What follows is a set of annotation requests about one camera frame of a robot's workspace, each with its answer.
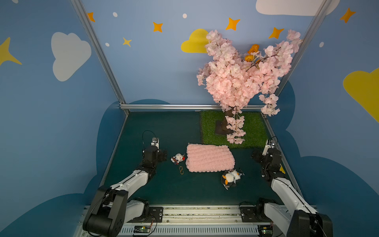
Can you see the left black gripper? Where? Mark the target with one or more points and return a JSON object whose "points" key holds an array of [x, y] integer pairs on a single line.
{"points": [[160, 154]]}

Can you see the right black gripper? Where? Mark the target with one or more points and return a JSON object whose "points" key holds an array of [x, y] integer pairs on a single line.
{"points": [[260, 155]]}

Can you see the white kitty plush charm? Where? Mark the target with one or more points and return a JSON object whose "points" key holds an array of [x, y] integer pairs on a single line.
{"points": [[176, 159]]}

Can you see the yellow carabiner clip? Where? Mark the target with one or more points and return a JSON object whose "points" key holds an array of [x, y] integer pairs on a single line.
{"points": [[181, 170]]}

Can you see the black penguin plush charm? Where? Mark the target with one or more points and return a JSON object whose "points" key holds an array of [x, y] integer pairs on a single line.
{"points": [[231, 177]]}

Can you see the pink puffy bag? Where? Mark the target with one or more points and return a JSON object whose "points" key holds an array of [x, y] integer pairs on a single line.
{"points": [[209, 158]]}

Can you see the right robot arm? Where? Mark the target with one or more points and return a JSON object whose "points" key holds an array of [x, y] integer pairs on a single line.
{"points": [[300, 219]]}

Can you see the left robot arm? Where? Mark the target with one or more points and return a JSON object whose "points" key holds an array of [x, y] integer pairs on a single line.
{"points": [[112, 207]]}

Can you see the green artificial grass mat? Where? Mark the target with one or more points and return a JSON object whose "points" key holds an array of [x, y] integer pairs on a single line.
{"points": [[254, 126]]}

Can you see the right circuit board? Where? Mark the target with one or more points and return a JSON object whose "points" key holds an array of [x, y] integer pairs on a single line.
{"points": [[265, 231]]}

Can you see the circuit board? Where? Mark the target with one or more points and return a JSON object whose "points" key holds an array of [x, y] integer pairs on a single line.
{"points": [[265, 231], [144, 230]]}

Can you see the left circuit board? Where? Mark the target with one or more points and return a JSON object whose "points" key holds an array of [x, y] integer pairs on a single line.
{"points": [[144, 230]]}

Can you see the pink cherry blossom tree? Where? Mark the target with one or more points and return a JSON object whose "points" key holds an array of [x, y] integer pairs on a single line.
{"points": [[233, 79]]}

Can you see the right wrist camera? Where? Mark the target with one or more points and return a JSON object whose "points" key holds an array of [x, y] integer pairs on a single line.
{"points": [[269, 145]]}

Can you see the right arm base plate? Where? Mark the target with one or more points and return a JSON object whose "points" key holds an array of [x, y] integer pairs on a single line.
{"points": [[249, 214]]}

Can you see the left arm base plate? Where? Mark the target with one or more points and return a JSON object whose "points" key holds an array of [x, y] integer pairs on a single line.
{"points": [[148, 215]]}

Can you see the brown tree base plate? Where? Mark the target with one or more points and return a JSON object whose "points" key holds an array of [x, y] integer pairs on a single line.
{"points": [[221, 128]]}

